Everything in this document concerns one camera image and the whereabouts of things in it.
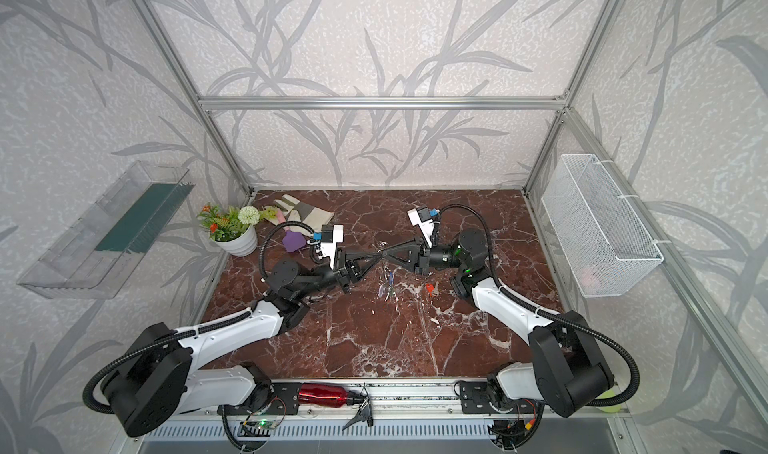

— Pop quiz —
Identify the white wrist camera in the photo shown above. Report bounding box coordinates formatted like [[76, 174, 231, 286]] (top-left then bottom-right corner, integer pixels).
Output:
[[309, 224, 344, 270], [407, 207, 440, 248]]

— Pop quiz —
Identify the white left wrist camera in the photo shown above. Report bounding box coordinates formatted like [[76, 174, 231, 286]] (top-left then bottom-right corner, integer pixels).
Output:
[[309, 224, 344, 270]]

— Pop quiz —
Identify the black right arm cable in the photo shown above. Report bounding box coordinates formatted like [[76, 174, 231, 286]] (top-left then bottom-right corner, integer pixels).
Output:
[[437, 204, 641, 408]]

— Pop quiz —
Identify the black clip tool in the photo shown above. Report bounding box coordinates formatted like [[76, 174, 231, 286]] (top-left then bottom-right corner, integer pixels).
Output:
[[342, 386, 374, 431]]

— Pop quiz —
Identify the beige and grey garden glove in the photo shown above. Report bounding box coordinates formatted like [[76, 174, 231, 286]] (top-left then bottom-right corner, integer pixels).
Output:
[[272, 194, 334, 232]]

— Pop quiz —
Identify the artificial green plant with flowers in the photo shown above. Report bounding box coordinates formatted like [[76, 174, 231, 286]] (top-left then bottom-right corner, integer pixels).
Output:
[[197, 204, 277, 242]]

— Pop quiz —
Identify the clear plastic wall tray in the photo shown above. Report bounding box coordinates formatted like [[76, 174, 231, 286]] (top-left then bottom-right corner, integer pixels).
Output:
[[17, 161, 194, 300]]

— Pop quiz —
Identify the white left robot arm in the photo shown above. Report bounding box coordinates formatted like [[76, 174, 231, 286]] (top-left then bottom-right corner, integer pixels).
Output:
[[83, 254, 381, 437]]

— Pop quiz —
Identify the purple trowel pink handle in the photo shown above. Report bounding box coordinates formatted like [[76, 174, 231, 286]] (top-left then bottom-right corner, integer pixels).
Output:
[[276, 210, 306, 253]]

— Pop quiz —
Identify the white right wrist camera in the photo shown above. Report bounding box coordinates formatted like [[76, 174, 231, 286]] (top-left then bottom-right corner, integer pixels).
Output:
[[407, 207, 440, 248]]

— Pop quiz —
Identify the bunch of coloured keys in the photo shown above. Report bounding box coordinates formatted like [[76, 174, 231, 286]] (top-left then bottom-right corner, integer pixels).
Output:
[[378, 271, 395, 301]]

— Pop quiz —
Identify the white wire mesh basket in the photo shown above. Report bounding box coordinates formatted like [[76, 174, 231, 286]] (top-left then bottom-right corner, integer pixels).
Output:
[[542, 154, 664, 298]]

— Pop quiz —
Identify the white ribbed plant pot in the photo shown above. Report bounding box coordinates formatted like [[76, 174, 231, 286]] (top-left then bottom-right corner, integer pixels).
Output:
[[215, 226, 258, 257]]

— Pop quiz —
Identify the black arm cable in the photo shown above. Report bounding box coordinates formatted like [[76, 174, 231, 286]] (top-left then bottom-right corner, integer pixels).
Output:
[[82, 220, 316, 415], [437, 204, 641, 408]]

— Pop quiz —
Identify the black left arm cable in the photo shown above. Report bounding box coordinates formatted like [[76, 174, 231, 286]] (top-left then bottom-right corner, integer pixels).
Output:
[[82, 220, 316, 415]]

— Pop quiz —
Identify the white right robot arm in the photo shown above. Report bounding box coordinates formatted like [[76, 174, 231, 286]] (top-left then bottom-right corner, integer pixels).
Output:
[[382, 228, 614, 417]]

